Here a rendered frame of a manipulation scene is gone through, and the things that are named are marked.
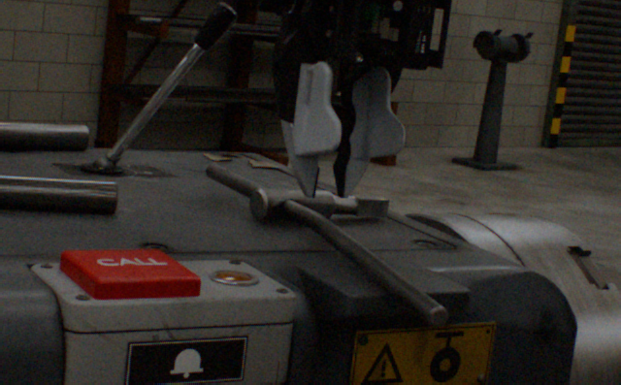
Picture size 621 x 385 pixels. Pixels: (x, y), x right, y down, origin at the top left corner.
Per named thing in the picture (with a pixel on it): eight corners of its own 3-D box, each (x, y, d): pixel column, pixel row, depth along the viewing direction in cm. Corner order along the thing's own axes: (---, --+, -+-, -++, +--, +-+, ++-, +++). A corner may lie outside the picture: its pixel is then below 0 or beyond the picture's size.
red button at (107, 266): (93, 316, 61) (97, 278, 61) (56, 283, 66) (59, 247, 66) (200, 312, 64) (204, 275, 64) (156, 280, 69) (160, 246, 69)
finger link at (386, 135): (375, 213, 79) (384, 74, 77) (330, 193, 84) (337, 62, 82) (415, 209, 80) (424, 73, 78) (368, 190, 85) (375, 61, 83)
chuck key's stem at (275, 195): (372, 215, 92) (245, 214, 85) (376, 188, 92) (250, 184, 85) (389, 223, 90) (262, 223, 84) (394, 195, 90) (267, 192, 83)
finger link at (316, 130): (307, 208, 76) (337, 66, 75) (264, 188, 81) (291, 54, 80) (347, 213, 78) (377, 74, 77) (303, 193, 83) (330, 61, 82)
